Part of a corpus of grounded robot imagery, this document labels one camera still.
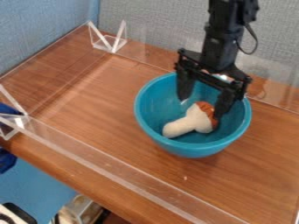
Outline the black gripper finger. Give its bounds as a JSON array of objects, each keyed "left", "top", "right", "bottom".
[
  {"left": 177, "top": 69, "right": 195, "bottom": 101},
  {"left": 214, "top": 88, "right": 237, "bottom": 120}
]

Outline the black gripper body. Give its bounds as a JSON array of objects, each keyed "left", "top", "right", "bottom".
[{"left": 174, "top": 48, "right": 253, "bottom": 100}]

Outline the white brown toy mushroom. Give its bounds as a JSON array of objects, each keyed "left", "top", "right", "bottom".
[{"left": 163, "top": 101, "right": 219, "bottom": 138}]

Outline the blue plastic bowl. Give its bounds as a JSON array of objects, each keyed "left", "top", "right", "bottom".
[{"left": 135, "top": 73, "right": 253, "bottom": 158}]

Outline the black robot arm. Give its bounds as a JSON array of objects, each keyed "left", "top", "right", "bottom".
[{"left": 175, "top": 0, "right": 260, "bottom": 120}]

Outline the clear acrylic back barrier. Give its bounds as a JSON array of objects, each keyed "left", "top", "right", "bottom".
[{"left": 87, "top": 20, "right": 299, "bottom": 116}]

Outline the clear acrylic barrier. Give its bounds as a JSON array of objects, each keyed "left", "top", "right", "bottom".
[
  {"left": 87, "top": 20, "right": 299, "bottom": 116},
  {"left": 0, "top": 116, "right": 248, "bottom": 224}
]

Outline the clear acrylic front barrier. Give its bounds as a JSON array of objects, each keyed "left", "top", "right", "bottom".
[{"left": 0, "top": 116, "right": 248, "bottom": 224}]

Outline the clear box below table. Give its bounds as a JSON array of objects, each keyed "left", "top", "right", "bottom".
[{"left": 50, "top": 194, "right": 103, "bottom": 224}]

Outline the blue clamp at left edge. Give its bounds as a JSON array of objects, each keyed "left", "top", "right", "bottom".
[{"left": 0, "top": 101, "right": 25, "bottom": 175}]

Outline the black white object below table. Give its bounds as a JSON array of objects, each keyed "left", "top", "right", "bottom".
[{"left": 0, "top": 202, "right": 38, "bottom": 224}]

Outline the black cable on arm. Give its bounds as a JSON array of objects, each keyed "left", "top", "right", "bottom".
[{"left": 233, "top": 23, "right": 260, "bottom": 56}]

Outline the clear acrylic corner bracket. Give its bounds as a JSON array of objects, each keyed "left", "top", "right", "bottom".
[{"left": 87, "top": 20, "right": 127, "bottom": 53}]

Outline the clear acrylic left bracket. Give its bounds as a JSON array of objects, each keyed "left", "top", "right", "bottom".
[{"left": 0, "top": 84, "right": 29, "bottom": 141}]

